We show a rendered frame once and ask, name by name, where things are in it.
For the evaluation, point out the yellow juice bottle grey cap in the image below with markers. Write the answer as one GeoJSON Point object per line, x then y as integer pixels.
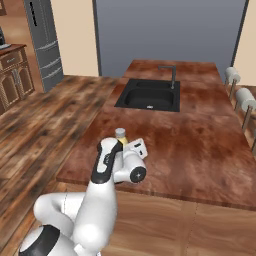
{"type": "Point", "coordinates": [122, 140]}

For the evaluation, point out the dark grey tap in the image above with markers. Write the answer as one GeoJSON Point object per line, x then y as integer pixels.
{"type": "Point", "coordinates": [173, 76]}

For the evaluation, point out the wooden island cabinet panel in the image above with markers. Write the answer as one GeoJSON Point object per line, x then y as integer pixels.
{"type": "Point", "coordinates": [226, 231]}
{"type": "Point", "coordinates": [153, 226]}

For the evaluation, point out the brown wooden cupboard run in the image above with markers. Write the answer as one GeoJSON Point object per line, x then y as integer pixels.
{"type": "Point", "coordinates": [15, 76]}

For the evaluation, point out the grey steel fridge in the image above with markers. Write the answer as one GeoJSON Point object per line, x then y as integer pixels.
{"type": "Point", "coordinates": [46, 46]}

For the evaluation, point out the dark countertop appliance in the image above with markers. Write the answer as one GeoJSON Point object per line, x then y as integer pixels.
{"type": "Point", "coordinates": [2, 41]}

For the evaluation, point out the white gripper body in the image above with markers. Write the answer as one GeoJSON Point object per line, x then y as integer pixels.
{"type": "Point", "coordinates": [136, 149]}

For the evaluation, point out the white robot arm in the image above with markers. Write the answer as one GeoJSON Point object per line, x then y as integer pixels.
{"type": "Point", "coordinates": [95, 206]}

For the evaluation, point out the brown wall picture frame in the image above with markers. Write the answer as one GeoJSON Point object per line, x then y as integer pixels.
{"type": "Point", "coordinates": [2, 7]}

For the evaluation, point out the white bar stool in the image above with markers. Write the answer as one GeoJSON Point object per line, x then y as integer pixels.
{"type": "Point", "coordinates": [246, 100]}
{"type": "Point", "coordinates": [232, 75]}

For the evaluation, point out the black sink basin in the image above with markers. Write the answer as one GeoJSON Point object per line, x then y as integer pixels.
{"type": "Point", "coordinates": [150, 97]}

